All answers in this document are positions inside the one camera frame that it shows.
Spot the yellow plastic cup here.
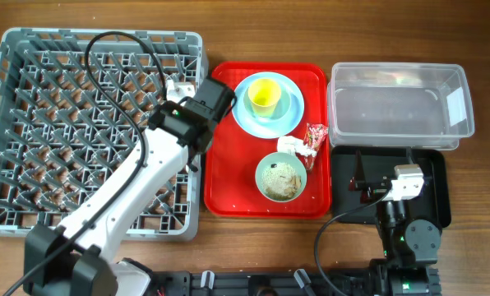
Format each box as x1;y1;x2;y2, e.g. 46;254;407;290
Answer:
247;78;282;118

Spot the light blue plate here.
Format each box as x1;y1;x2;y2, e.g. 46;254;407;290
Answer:
232;72;304;139

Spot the pale blue bowl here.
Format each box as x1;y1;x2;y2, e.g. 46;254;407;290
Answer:
243;90;291;123

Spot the green bowl with rice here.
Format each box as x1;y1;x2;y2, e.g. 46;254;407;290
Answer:
255;152;307;203

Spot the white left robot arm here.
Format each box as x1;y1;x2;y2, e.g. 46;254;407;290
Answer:
18;77;236;295

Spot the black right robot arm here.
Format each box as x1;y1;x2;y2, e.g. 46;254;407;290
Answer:
349;152;441;295

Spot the grey dishwasher rack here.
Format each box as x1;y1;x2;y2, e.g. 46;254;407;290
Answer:
0;28;208;237

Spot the red snack wrapper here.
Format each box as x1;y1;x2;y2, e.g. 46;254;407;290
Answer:
303;123;328;171

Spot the clear plastic bin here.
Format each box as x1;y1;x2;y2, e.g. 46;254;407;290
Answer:
327;62;475;150

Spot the crumpled white napkin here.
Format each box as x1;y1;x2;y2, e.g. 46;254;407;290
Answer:
276;136;317;157

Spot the red plastic tray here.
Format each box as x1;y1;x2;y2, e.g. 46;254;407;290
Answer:
204;62;331;219

